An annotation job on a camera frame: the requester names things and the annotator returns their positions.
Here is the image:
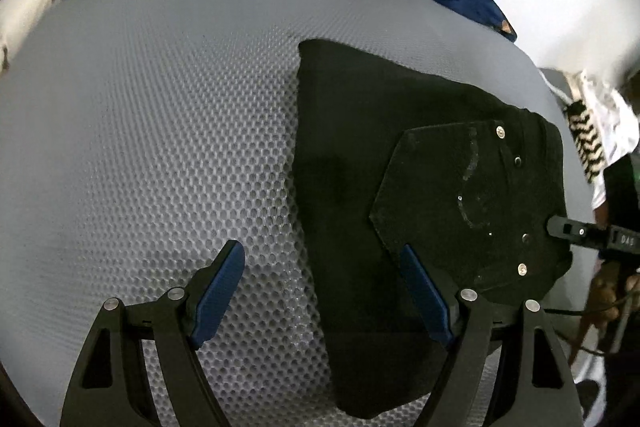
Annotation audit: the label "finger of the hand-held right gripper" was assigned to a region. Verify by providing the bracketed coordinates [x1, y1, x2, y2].
[546, 216, 613, 253]

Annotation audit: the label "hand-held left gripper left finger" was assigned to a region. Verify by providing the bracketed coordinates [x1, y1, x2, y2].
[59, 239, 247, 427]

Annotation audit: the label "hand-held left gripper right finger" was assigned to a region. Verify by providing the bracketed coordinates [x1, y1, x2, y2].
[399, 244, 586, 427]

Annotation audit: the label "black pants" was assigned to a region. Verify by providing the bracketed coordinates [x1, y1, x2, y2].
[292, 39, 575, 420]

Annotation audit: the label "person's right hand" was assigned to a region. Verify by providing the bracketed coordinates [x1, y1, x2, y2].
[589, 264, 640, 325]

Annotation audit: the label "black and cream striped cloth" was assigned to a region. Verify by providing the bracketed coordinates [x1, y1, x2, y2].
[562, 102, 608, 182]

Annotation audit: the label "white garment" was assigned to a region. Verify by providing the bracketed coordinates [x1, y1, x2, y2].
[580, 72, 640, 212]

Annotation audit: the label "grey honeycomb mat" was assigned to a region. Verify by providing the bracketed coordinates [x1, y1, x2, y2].
[0, 0, 608, 427]

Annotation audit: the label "white cord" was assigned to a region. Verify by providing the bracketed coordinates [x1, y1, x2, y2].
[537, 67, 576, 108]

